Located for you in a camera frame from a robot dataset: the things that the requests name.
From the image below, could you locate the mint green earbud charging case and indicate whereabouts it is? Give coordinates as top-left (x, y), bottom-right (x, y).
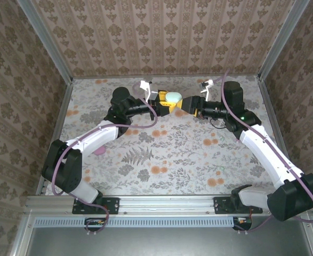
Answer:
top-left (164, 91), bottom-right (183, 103)

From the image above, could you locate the grey sheet metal panel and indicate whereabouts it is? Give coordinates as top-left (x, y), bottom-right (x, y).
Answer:
top-left (11, 213), bottom-right (313, 256)

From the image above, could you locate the aluminium table side rail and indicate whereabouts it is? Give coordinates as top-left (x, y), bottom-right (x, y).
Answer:
top-left (37, 78), bottom-right (74, 197)
top-left (257, 75), bottom-right (303, 177)

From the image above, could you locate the aluminium frame post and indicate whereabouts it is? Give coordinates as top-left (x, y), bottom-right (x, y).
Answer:
top-left (258, 0), bottom-right (310, 79)
top-left (17, 0), bottom-right (74, 83)

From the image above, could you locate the aluminium mounting rail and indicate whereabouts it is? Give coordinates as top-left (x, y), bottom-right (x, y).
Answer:
top-left (25, 194), bottom-right (313, 215)

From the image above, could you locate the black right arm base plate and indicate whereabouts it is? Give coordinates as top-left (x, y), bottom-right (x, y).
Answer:
top-left (213, 196), bottom-right (263, 215)

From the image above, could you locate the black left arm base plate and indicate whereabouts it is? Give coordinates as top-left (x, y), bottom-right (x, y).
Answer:
top-left (72, 197), bottom-right (120, 215)

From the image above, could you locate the grey slotted cable duct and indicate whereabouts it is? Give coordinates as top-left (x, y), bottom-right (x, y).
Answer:
top-left (34, 216), bottom-right (234, 228)

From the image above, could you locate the black connector with wires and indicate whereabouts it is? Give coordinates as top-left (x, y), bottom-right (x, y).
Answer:
top-left (232, 216), bottom-right (253, 231)
top-left (84, 217), bottom-right (106, 231)

